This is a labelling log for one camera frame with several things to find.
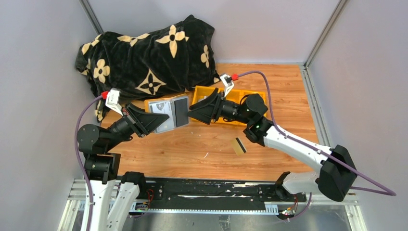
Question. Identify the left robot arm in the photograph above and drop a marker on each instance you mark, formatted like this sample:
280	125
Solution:
101	168

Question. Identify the aluminium frame rail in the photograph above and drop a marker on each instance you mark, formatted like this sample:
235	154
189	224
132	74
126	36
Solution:
318	213

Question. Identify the yellow three-compartment bin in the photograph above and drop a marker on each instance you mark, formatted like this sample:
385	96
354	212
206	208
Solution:
202	92

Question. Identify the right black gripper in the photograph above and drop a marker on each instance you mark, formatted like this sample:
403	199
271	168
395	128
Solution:
209	109

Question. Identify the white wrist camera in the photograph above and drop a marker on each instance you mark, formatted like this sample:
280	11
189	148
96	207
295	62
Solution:
228	83
112	100

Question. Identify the gold card black stripe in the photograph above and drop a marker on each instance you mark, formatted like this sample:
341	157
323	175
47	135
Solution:
238	146

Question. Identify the yellow leather card holder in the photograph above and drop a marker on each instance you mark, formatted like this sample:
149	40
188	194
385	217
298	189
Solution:
170	99

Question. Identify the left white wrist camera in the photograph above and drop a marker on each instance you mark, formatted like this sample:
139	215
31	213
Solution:
112	100

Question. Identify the silver credit card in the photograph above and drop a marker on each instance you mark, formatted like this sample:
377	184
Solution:
164	108

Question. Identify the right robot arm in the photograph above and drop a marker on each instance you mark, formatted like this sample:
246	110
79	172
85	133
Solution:
333	168

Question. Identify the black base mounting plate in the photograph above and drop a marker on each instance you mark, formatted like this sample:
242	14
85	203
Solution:
214	195

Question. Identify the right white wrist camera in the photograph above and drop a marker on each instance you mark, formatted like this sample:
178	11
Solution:
228	83

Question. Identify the grey credit card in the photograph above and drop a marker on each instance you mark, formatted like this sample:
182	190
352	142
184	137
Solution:
181	106

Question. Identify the black floral blanket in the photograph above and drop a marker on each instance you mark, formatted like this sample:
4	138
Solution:
172	60

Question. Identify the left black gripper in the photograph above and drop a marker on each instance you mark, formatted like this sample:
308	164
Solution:
141	121

